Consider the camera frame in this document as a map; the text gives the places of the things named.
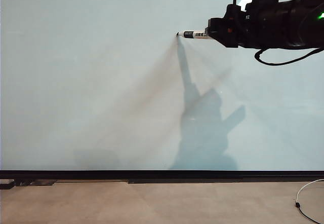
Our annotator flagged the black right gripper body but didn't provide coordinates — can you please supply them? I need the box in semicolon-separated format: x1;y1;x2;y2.
226;4;259;49

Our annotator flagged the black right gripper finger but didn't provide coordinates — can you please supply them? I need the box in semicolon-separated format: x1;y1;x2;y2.
204;33;239;49
207;17;228;36

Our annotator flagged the white whiteboard marker pen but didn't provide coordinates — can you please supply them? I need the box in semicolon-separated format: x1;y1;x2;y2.
176;29;215;41

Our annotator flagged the black whiteboard pen tray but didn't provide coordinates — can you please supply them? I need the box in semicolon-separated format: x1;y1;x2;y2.
128;178;324;184

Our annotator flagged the black whiteboard stand foot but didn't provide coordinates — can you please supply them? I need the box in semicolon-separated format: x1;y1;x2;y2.
0;179;58;190

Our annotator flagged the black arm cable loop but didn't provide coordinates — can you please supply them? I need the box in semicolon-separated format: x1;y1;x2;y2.
254;47;322;66

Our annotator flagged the large whiteboard with black frame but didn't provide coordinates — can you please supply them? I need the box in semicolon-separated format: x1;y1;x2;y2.
0;0;324;180

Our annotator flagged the thin white cable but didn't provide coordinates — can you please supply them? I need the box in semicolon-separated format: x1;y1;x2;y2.
294;179;324;222

